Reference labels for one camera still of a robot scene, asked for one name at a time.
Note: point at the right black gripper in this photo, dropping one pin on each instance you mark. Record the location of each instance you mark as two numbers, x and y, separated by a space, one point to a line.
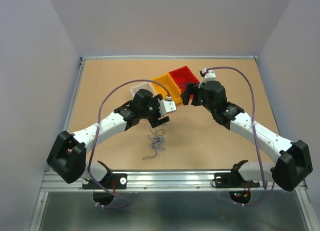
191 89

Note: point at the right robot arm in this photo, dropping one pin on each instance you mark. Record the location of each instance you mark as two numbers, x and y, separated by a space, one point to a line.
290 161

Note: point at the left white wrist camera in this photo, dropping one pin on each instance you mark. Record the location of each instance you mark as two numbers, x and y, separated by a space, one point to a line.
166 106

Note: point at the aluminium front rail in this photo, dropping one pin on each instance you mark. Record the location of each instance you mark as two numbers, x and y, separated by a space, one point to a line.
148 181

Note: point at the white plastic bin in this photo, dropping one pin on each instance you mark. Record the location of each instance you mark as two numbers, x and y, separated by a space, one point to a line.
144 85

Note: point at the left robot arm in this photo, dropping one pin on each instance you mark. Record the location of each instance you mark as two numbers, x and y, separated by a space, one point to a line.
68 155

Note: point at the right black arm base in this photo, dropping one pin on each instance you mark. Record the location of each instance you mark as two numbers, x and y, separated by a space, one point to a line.
224 180

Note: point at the aluminium back rail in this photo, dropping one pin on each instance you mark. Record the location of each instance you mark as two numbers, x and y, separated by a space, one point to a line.
168 57

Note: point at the aluminium rail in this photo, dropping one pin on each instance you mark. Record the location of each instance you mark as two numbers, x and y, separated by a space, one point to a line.
168 57
70 110
148 181

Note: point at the aluminium left rail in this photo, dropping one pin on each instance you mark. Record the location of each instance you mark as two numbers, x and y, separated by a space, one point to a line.
70 110

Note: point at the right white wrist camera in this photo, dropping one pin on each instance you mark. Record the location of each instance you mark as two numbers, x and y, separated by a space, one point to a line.
207 75

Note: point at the red plastic bin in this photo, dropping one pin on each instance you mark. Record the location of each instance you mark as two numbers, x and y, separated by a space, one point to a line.
182 76

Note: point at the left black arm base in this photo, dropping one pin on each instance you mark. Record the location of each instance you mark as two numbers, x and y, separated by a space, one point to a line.
108 179

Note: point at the metal front plate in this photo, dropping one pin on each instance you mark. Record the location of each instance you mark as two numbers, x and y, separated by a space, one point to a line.
175 211

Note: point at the yellow plastic bin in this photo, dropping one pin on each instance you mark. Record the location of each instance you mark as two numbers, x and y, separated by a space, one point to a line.
167 81

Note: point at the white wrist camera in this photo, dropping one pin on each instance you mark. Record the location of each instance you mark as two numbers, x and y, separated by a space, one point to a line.
207 75
166 106

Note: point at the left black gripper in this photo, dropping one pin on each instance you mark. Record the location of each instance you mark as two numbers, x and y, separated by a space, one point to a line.
154 102

